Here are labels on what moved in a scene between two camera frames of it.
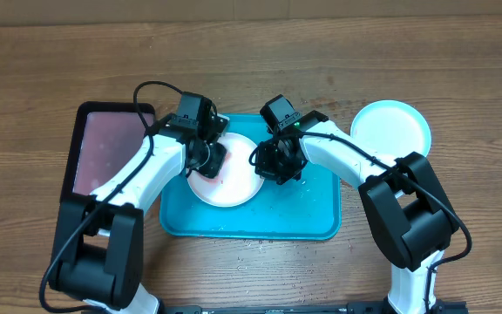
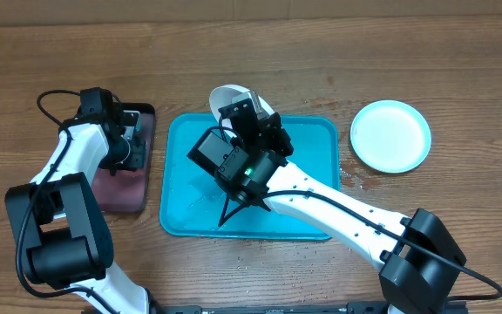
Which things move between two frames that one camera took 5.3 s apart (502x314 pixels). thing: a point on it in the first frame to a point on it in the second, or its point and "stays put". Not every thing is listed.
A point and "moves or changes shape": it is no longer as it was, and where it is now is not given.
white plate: (237, 182) moves or changes shape
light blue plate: (392, 127) stays put
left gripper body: (213, 160) to (130, 153)
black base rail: (432, 307) stays put
